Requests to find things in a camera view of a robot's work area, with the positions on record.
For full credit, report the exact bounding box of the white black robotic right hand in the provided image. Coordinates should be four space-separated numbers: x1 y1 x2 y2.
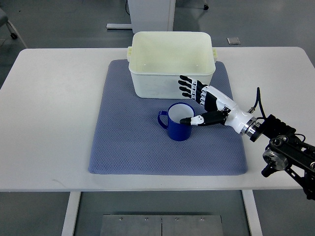
178 75 259 136

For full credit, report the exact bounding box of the blue mug white inside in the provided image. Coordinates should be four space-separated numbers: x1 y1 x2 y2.
157 102 195 141

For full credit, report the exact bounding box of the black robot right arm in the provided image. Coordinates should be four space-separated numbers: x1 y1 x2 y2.
246 88 315 200

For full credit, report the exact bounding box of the cream plastic storage box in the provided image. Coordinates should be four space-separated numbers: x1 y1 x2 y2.
127 31 216 99

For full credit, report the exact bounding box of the grey floor outlet plate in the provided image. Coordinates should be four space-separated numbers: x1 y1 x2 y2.
227 37 241 45

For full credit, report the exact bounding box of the blue-grey textured mat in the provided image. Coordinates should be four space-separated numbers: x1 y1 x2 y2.
88 59 248 176

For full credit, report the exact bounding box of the white table right leg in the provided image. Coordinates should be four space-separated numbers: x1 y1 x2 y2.
242 190 263 236

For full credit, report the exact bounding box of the white table leg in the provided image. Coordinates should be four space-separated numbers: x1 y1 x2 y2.
61 191 81 236
242 190 263 236

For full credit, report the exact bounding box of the white table left leg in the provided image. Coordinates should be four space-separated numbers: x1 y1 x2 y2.
61 191 81 236

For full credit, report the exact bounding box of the grey office chair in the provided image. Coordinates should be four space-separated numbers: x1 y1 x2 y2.
0 9 28 49

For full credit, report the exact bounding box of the white cabinet pedestal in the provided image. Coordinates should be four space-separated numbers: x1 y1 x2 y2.
106 0 176 33

